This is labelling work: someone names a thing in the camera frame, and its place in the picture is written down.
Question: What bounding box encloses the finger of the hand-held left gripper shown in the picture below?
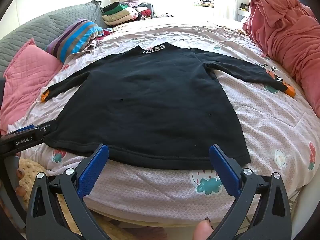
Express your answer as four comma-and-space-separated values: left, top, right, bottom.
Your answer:
7, 124, 35, 133
35, 120, 58, 140

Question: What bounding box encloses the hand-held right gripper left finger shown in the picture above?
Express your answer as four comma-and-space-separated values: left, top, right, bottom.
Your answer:
26, 143, 112, 240

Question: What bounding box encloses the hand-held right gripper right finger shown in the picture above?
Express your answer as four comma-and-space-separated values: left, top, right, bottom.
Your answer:
207, 144, 292, 240

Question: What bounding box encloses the black sweater with orange cuffs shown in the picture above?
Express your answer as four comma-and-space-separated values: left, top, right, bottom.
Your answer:
41, 42, 296, 171

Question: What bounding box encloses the pile of folded clothes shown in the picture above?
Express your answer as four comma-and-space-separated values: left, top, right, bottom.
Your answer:
101, 1, 154, 27

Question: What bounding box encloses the person's left hand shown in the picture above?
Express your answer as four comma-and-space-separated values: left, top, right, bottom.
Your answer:
14, 167, 29, 202

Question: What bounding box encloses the person's right hand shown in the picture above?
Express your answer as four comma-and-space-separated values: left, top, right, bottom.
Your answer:
194, 217, 214, 240

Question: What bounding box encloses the yellow fluffy blanket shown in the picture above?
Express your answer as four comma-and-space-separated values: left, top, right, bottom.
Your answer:
19, 159, 54, 180

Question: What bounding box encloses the pink quilted pillow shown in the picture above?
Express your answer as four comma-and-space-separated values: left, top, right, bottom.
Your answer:
0, 38, 64, 134

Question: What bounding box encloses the pink strawberry print quilt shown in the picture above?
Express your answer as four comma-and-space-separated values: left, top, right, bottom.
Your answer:
7, 16, 320, 224

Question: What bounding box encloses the striped purple blue pillow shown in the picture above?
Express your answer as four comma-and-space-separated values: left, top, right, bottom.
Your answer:
44, 19, 104, 63

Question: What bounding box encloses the grey quilted headboard cover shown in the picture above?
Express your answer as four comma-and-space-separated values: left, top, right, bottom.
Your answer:
0, 0, 107, 79

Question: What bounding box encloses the magenta cloth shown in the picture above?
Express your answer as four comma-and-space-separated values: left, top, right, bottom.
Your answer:
96, 29, 113, 40

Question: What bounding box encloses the coral pink blanket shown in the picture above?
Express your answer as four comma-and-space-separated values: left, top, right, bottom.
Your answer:
242, 0, 320, 118

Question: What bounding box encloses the white bedside table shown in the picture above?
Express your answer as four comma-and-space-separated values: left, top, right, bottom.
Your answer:
237, 2, 250, 22

